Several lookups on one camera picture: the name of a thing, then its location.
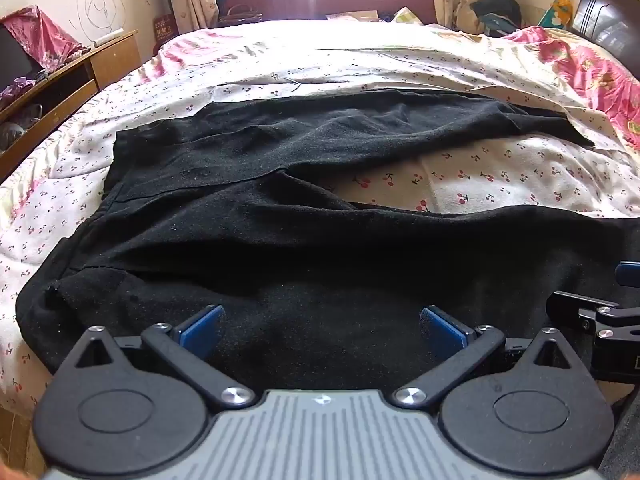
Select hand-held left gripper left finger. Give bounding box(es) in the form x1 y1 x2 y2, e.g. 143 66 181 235
70 304 256 409

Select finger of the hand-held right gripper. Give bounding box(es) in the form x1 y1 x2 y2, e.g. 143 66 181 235
546 290 640 344
615 261 640 287

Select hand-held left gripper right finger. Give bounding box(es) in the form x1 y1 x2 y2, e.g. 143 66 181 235
391 305 577 409

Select black pants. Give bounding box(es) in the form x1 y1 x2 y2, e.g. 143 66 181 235
15 87 640 377

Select cherry print bed sheet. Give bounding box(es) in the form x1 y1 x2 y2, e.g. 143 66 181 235
0 22 640 413

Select cream pink floral quilt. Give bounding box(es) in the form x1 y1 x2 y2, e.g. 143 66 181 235
435 24 640 152

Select dark wooden headboard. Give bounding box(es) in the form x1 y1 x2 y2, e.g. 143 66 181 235
570 0 640 65

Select wooden desk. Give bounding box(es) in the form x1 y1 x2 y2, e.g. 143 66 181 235
0 29 142 182

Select dark clothes pile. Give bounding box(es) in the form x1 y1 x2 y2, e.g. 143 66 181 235
469 0 525 37

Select dark red box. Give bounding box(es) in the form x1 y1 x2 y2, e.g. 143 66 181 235
152 12 177 45

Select brown handbag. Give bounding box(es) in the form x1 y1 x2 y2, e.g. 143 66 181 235
219 3 267 25

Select scattered papers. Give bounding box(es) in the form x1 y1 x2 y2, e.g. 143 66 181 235
324 6 432 26

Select black monitor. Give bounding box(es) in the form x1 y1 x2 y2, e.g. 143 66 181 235
0 24 42 92

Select pink patterned cloth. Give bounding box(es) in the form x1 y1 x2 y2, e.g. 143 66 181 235
0 4 92 72

